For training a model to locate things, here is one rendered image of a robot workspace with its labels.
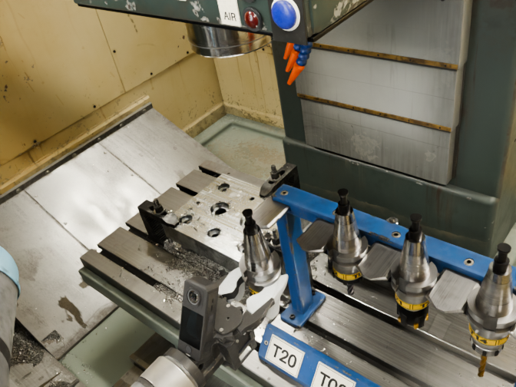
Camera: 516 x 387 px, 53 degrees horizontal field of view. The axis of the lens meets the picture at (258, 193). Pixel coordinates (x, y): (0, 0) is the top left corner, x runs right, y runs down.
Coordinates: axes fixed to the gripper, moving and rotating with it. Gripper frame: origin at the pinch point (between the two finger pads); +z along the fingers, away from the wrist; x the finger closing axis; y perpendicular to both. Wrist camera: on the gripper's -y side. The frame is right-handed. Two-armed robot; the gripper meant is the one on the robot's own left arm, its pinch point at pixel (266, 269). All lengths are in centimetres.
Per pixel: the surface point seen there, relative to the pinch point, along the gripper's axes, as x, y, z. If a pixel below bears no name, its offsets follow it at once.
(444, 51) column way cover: -1, -6, 66
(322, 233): 4.2, -1.7, 9.8
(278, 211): -5.5, -1.6, 10.5
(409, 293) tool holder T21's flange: 21.1, -1.1, 6.2
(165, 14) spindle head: -11.8, -38.5, 3.7
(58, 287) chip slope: -86, 50, -8
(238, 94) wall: -111, 49, 105
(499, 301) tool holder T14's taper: 32.3, -5.6, 7.5
